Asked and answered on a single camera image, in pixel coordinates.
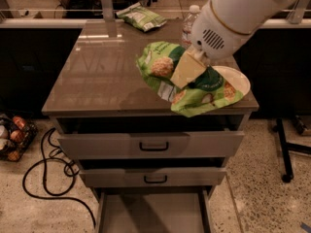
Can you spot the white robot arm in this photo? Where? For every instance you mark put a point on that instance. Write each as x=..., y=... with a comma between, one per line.
x=246, y=16

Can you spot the top grey drawer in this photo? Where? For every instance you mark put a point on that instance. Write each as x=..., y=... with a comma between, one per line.
x=151, y=145

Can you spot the grey drawer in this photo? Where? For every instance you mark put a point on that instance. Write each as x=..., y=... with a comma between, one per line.
x=166, y=177
x=154, y=213
x=151, y=145

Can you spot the bottom grey drawer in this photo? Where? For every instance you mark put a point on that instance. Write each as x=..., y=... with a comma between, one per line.
x=154, y=213

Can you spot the grey metal post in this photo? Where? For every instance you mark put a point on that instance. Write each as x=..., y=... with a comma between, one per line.
x=107, y=9
x=296, y=14

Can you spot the clear plastic water bottle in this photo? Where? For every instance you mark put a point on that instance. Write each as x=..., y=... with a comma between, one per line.
x=194, y=11

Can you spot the white paper bowl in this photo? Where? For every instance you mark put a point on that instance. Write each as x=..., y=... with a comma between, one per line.
x=236, y=78

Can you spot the green chip bag at back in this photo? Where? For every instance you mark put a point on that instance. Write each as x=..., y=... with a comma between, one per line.
x=141, y=18

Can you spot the black wire basket with items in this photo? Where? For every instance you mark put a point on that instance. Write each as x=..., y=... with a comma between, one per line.
x=16, y=135

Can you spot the grey metal post left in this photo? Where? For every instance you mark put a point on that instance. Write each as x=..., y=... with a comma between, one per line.
x=107, y=9

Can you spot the grey metal post right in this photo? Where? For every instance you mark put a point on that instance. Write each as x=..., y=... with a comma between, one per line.
x=296, y=14

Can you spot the green rice chip bag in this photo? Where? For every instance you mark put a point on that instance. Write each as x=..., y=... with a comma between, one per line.
x=192, y=86

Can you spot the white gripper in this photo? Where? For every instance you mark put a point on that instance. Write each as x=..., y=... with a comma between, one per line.
x=216, y=36

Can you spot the middle grey drawer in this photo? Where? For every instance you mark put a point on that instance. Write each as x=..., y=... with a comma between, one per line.
x=166, y=177

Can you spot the grey drawer cabinet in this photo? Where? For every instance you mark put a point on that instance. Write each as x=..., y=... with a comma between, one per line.
x=100, y=91

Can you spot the black stand leg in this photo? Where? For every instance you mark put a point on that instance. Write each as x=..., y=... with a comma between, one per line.
x=286, y=147

